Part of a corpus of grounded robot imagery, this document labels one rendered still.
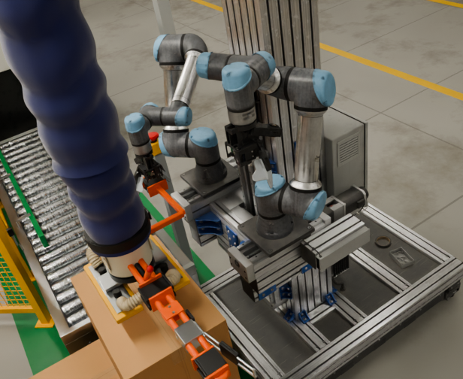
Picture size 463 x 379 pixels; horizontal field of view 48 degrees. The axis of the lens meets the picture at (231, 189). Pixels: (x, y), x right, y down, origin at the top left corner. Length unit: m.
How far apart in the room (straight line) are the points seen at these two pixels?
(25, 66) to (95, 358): 1.44
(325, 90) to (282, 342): 1.44
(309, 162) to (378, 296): 1.27
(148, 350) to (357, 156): 1.19
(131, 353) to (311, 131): 0.98
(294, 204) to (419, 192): 2.14
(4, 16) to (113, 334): 1.14
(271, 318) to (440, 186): 1.75
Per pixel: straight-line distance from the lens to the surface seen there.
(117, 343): 1.97
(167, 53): 2.31
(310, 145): 1.80
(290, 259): 2.14
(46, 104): 1.49
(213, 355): 1.51
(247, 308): 2.89
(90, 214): 1.69
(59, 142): 1.54
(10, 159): 4.17
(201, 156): 2.30
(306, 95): 1.75
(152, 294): 1.71
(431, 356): 2.98
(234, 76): 1.32
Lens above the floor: 2.41
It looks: 37 degrees down
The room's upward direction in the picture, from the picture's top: 11 degrees counter-clockwise
